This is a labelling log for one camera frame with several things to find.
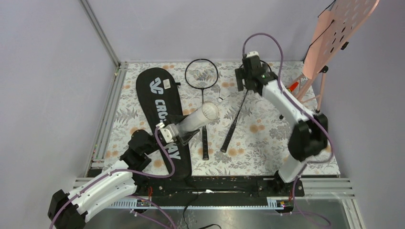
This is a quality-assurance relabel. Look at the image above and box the white shuttlecock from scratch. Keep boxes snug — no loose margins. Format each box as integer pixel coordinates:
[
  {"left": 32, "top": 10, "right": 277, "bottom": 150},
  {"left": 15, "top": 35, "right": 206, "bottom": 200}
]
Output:
[{"left": 217, "top": 89, "right": 229, "bottom": 103}]

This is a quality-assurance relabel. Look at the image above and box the white shuttlecock tube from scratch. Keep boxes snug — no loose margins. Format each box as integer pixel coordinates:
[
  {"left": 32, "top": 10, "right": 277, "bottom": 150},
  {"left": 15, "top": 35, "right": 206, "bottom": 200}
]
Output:
[{"left": 180, "top": 102, "right": 219, "bottom": 131}]

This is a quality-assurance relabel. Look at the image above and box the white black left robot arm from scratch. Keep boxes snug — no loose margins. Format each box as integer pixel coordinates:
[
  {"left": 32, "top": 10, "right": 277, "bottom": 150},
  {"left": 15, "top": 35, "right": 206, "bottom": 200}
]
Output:
[{"left": 48, "top": 114, "right": 210, "bottom": 229}]

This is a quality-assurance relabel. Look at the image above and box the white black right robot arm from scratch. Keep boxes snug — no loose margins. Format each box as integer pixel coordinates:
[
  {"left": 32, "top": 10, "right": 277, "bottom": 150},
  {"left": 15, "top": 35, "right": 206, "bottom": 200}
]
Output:
[{"left": 235, "top": 55, "right": 328, "bottom": 197}]

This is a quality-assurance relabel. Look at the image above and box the black badminton racket right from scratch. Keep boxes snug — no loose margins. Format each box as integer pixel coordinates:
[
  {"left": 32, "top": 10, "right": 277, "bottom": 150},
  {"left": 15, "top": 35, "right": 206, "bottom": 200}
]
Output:
[{"left": 220, "top": 90, "right": 249, "bottom": 153}]

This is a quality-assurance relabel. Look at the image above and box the black badminton racket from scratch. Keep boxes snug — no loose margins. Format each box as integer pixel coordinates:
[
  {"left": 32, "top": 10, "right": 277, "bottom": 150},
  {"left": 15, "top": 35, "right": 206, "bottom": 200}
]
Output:
[
  {"left": 220, "top": 90, "right": 249, "bottom": 153},
  {"left": 184, "top": 59, "right": 220, "bottom": 161}
]

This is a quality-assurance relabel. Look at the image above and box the black badminton racket left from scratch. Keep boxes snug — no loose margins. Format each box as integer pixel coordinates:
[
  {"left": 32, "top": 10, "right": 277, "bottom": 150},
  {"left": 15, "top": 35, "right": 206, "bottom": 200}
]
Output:
[{"left": 184, "top": 59, "right": 220, "bottom": 161}]

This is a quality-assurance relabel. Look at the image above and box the colourful toy pile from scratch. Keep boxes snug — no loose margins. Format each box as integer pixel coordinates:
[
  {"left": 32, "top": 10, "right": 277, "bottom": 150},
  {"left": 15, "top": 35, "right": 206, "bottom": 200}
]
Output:
[{"left": 286, "top": 81, "right": 300, "bottom": 93}]

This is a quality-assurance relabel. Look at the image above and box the floral table mat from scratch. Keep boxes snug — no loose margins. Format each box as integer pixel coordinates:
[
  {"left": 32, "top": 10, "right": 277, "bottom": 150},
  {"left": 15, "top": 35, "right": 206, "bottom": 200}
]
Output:
[{"left": 104, "top": 61, "right": 341, "bottom": 177}]

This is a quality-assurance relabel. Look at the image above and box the black Crossway racket bag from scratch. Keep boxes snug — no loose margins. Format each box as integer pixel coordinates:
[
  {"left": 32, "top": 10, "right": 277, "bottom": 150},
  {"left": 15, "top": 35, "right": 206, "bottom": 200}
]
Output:
[{"left": 136, "top": 67, "right": 192, "bottom": 180}]

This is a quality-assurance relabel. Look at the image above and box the pink perforated metal chair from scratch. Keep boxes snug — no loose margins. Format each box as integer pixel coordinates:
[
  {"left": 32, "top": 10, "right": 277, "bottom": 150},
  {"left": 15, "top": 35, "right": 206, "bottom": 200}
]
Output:
[{"left": 288, "top": 0, "right": 379, "bottom": 113}]

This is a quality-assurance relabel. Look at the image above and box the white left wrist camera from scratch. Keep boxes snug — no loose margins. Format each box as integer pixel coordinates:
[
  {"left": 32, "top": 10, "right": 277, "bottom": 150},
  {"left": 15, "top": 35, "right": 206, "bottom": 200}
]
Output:
[{"left": 156, "top": 123, "right": 179, "bottom": 143}]

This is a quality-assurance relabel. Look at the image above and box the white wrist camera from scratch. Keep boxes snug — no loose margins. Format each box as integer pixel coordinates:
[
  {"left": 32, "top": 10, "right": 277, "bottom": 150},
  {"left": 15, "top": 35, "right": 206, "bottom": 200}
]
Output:
[
  {"left": 156, "top": 123, "right": 179, "bottom": 143},
  {"left": 246, "top": 51, "right": 259, "bottom": 58}
]

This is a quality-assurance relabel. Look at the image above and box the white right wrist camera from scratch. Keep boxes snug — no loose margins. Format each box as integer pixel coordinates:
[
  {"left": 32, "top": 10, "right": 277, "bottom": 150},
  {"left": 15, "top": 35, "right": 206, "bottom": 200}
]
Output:
[{"left": 246, "top": 51, "right": 259, "bottom": 58}]

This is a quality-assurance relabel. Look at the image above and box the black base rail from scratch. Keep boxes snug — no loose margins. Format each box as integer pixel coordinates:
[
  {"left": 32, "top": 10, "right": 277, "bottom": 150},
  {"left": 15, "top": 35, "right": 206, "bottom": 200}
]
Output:
[{"left": 86, "top": 169, "right": 304, "bottom": 209}]

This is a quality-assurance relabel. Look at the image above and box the aluminium frame profile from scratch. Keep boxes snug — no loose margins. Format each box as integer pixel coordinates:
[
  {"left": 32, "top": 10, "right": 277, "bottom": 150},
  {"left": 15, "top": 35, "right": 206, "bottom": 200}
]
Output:
[{"left": 79, "top": 0, "right": 129, "bottom": 165}]

